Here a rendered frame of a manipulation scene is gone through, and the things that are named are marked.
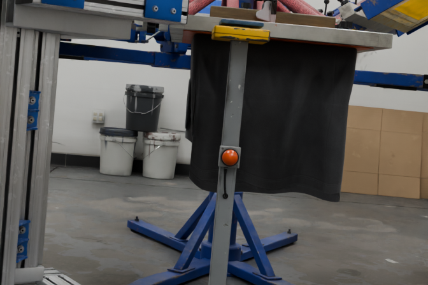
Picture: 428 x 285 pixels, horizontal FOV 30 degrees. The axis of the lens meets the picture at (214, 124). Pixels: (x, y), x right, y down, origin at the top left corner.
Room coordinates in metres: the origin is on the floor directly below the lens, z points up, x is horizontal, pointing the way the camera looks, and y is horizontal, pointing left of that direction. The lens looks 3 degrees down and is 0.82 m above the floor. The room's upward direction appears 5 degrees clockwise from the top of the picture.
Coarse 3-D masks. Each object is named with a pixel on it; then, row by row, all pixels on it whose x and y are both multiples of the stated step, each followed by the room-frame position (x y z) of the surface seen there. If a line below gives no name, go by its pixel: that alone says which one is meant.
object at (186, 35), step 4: (184, 32) 2.20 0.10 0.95; (188, 32) 2.18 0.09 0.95; (192, 32) 2.16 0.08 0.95; (196, 32) 2.15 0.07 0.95; (200, 32) 2.13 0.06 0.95; (204, 32) 2.11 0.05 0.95; (208, 32) 2.11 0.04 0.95; (184, 36) 2.39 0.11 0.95; (188, 36) 2.37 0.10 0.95; (192, 36) 2.35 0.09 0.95; (184, 40) 2.62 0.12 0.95; (188, 40) 2.60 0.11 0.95; (276, 40) 2.16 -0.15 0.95
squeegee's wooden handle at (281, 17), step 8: (216, 8) 2.42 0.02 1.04; (224, 8) 2.42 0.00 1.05; (232, 8) 2.42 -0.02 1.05; (240, 8) 2.42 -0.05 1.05; (216, 16) 2.42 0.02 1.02; (224, 16) 2.42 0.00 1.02; (232, 16) 2.42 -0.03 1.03; (240, 16) 2.42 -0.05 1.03; (248, 16) 2.42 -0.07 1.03; (280, 16) 2.42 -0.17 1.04; (288, 16) 2.43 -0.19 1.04; (296, 16) 2.43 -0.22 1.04; (304, 16) 2.43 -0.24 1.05; (312, 16) 2.43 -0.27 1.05; (320, 16) 2.43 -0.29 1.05; (296, 24) 2.43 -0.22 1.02; (304, 24) 2.43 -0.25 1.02; (312, 24) 2.43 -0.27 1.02; (320, 24) 2.43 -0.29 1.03; (328, 24) 2.43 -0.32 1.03
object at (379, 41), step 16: (192, 16) 2.07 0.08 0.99; (176, 32) 2.27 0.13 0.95; (272, 32) 2.08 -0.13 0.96; (288, 32) 2.08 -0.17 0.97; (304, 32) 2.09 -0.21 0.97; (320, 32) 2.09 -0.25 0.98; (336, 32) 2.09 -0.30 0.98; (352, 32) 2.09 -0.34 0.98; (368, 32) 2.09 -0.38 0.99; (384, 48) 2.13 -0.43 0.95
